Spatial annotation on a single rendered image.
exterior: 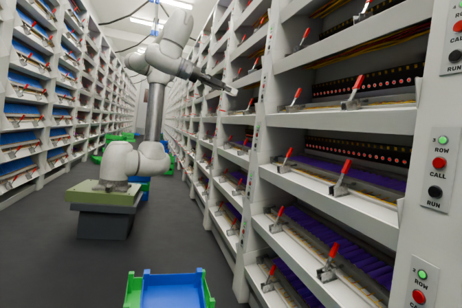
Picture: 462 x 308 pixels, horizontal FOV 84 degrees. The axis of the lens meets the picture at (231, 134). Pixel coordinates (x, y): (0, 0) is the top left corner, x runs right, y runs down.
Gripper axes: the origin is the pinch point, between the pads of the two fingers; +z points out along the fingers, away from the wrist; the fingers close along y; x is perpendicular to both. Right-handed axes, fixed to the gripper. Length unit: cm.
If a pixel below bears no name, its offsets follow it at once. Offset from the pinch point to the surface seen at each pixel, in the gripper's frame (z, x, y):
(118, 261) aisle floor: -18, -94, -6
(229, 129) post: 18.8, -14.4, -42.8
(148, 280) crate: -8, -79, 30
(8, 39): -112, -15, -49
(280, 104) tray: 14.8, -2.3, 27.6
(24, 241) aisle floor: -62, -105, -26
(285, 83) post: 13.7, 6.1, 27.3
